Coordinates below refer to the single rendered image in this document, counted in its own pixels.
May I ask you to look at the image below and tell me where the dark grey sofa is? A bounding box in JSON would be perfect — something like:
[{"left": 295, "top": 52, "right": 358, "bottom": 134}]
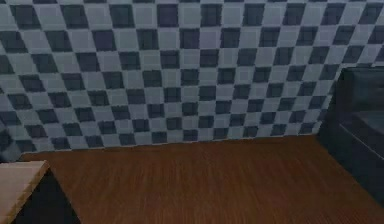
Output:
[{"left": 316, "top": 65, "right": 384, "bottom": 208}]

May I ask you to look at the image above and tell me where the light wooden table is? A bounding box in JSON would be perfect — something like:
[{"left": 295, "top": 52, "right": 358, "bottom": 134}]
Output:
[{"left": 0, "top": 160, "right": 82, "bottom": 224}]

